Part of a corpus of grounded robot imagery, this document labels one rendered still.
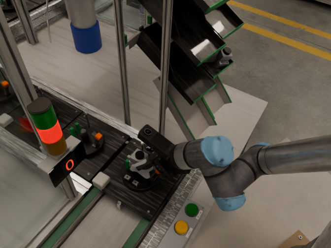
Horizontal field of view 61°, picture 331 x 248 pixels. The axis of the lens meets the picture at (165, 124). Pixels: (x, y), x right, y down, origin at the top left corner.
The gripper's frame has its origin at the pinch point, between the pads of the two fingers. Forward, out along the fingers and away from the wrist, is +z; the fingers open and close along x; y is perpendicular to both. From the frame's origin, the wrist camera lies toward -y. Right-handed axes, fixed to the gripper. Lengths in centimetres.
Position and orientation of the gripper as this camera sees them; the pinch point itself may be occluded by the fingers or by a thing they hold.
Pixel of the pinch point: (138, 157)
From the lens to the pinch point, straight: 94.3
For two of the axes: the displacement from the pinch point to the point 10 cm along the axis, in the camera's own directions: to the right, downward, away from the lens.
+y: 5.9, 7.5, 2.9
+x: 5.2, -6.3, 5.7
